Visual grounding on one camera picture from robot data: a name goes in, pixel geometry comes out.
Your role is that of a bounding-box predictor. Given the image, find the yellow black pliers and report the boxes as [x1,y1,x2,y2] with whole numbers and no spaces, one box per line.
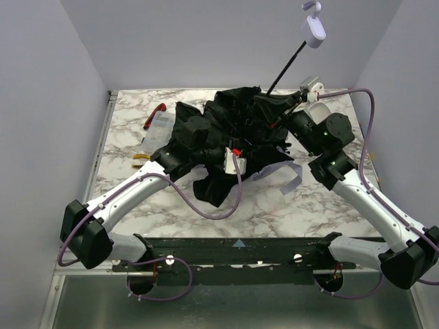
[131,154,150,169]

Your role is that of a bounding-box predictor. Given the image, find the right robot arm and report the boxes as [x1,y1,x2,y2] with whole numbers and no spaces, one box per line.
[254,91,438,289]

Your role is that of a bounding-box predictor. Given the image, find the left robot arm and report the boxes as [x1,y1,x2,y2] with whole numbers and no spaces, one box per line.
[57,116,230,269]

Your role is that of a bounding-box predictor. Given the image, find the lavender folding umbrella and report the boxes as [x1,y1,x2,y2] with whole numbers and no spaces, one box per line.
[171,1,327,208]

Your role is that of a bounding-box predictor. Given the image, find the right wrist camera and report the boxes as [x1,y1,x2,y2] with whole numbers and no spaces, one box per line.
[299,75,325,102]

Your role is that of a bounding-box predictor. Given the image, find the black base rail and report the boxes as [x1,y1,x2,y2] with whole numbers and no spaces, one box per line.
[112,238,355,286]

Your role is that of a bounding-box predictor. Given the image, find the clear plastic screw box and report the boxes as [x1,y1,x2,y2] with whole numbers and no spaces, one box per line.
[142,112,176,156]

